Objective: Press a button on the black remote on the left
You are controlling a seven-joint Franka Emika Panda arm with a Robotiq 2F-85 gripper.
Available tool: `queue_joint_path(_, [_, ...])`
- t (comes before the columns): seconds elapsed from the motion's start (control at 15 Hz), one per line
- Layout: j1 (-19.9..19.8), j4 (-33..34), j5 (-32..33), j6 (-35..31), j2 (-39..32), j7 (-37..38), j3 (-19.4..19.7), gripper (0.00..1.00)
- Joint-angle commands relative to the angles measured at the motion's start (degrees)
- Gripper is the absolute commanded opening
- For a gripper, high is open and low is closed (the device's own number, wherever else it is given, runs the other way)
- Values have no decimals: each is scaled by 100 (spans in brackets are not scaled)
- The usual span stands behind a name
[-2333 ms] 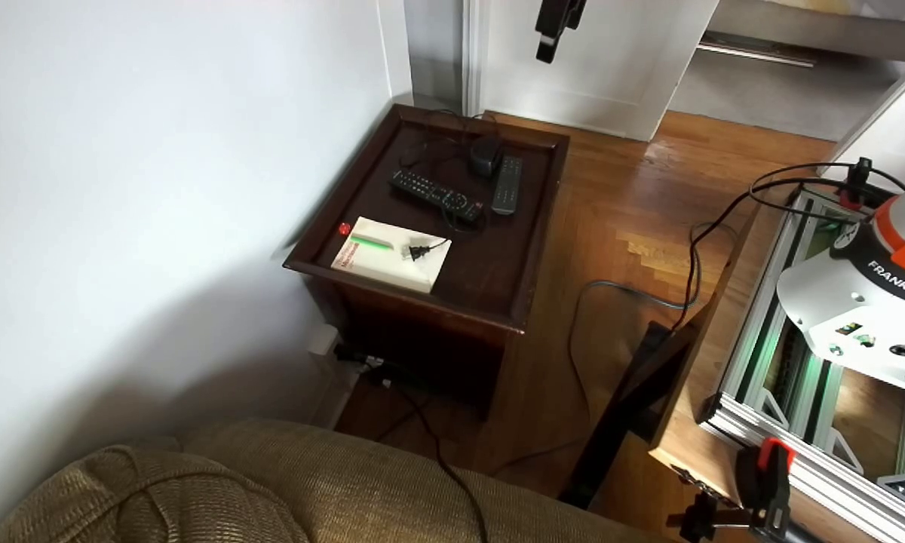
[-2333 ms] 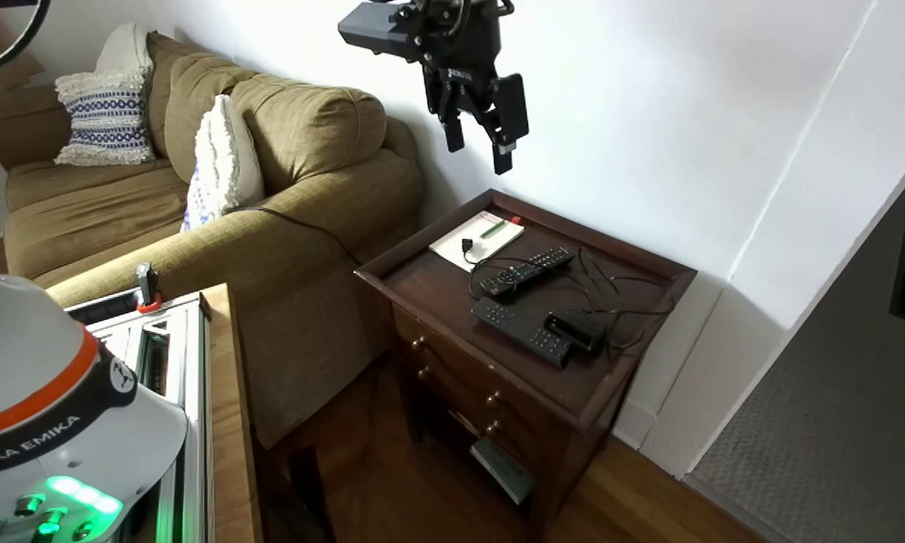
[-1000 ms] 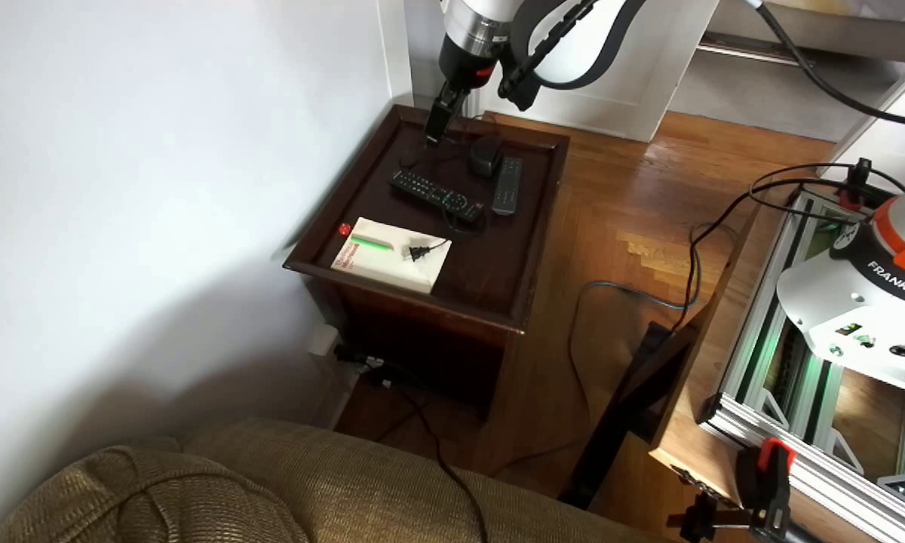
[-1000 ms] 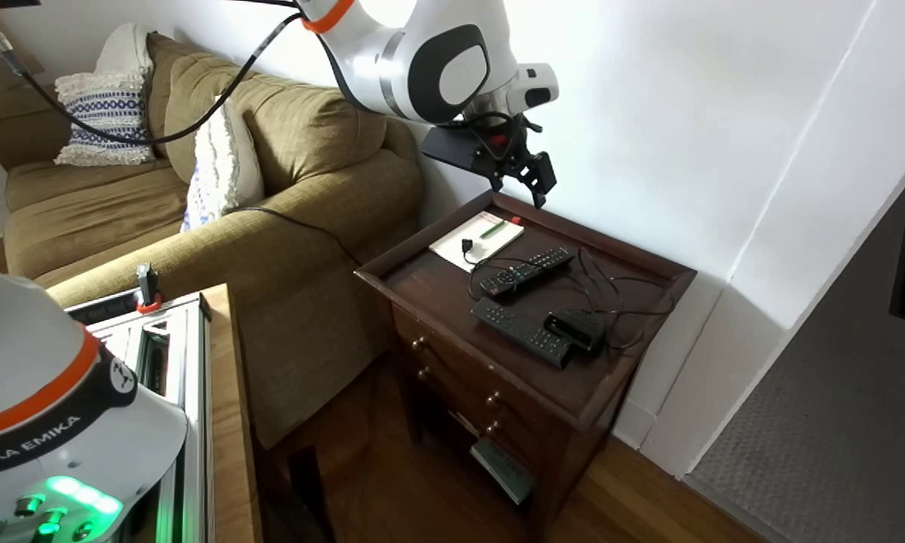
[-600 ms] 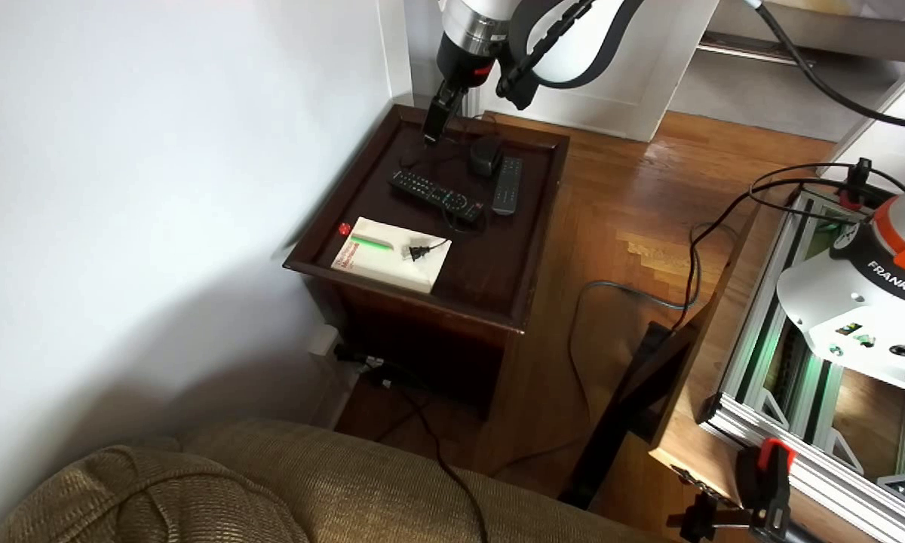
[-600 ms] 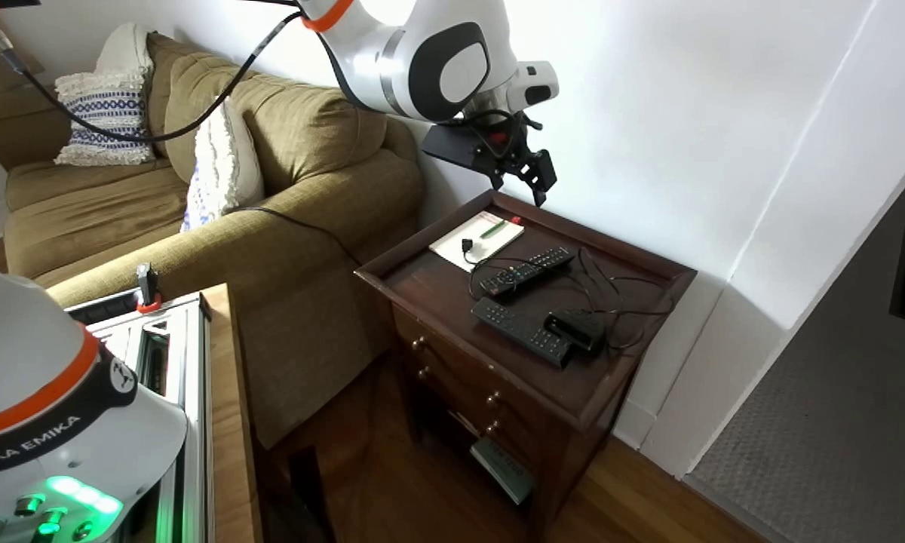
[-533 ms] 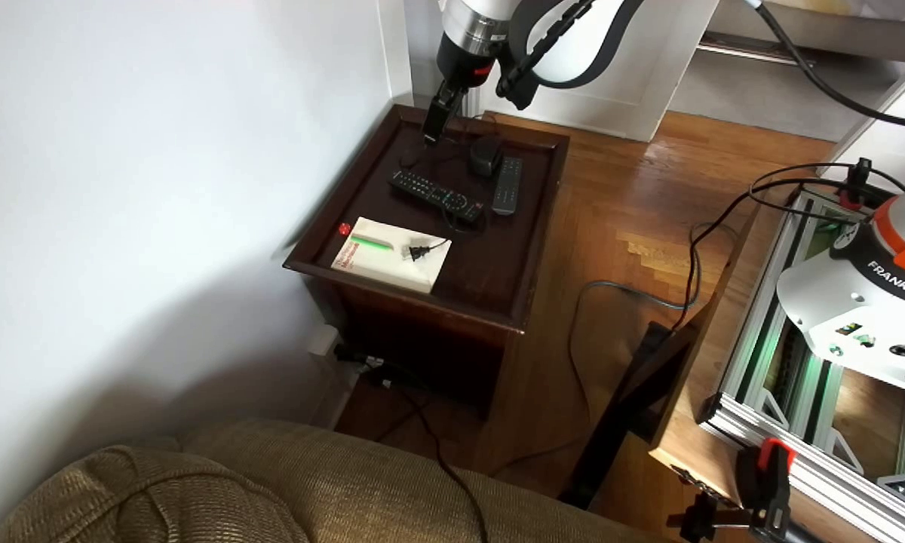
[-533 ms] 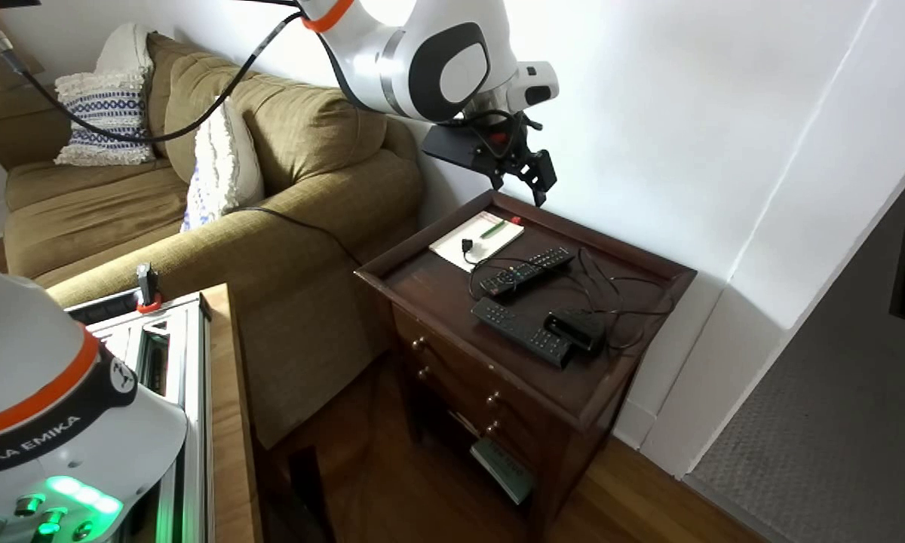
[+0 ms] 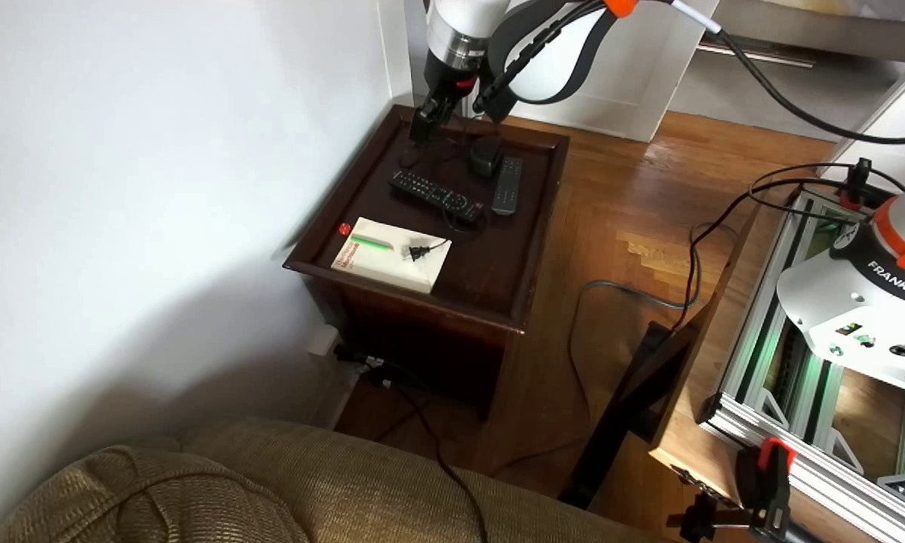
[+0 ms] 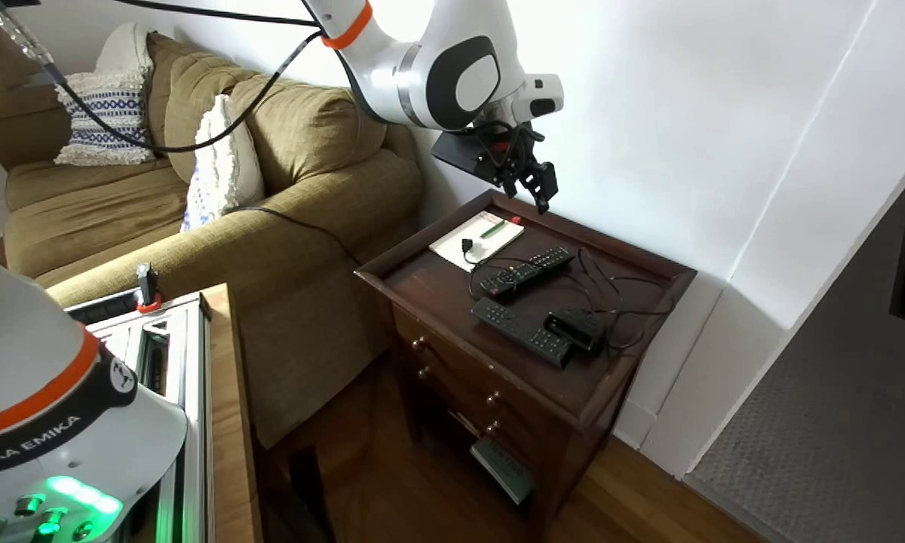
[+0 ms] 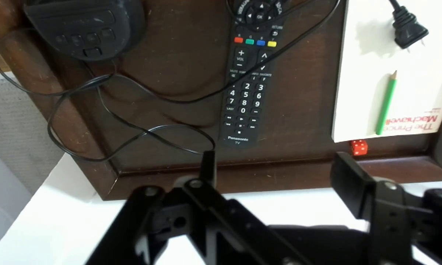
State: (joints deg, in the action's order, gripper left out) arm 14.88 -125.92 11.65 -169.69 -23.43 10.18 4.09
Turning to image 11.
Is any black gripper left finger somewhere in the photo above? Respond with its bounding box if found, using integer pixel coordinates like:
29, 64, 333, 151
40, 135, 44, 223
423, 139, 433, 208
85, 150, 300, 265

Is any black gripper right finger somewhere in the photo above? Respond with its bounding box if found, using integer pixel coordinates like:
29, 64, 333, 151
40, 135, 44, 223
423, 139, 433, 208
330, 150, 442, 265

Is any black Panasonic remote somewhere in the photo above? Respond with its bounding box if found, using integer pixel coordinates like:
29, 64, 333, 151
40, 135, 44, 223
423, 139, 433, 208
218, 0, 291, 147

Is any small red die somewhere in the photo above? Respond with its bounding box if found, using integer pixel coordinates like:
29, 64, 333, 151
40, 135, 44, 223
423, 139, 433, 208
350, 139, 370, 157

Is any green pen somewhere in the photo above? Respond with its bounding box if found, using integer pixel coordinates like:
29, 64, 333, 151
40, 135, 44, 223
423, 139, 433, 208
374, 69, 399, 136

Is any white paper sheet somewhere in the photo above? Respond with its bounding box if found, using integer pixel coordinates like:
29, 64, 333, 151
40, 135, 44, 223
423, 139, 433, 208
330, 0, 442, 144

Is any dark wooden nightstand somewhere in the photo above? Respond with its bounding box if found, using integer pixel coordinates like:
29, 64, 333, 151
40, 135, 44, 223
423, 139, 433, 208
0, 0, 442, 201

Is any black power plug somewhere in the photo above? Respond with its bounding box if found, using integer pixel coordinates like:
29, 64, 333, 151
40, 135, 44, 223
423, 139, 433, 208
387, 0, 430, 49

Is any black alarm clock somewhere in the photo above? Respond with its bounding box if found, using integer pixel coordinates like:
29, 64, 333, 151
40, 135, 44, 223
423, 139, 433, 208
22, 0, 147, 61

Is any thin black power cable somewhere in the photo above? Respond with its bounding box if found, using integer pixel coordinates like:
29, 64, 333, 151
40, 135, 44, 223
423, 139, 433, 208
0, 0, 343, 164

